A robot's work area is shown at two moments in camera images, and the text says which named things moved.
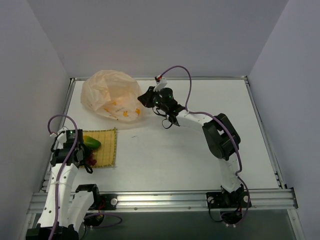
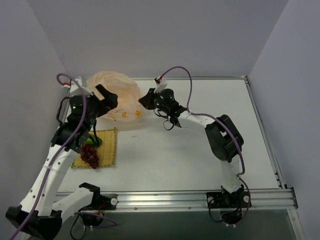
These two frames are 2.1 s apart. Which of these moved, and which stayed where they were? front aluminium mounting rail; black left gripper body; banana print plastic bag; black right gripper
Moved: black left gripper body
Stayed: front aluminium mounting rail; banana print plastic bag; black right gripper
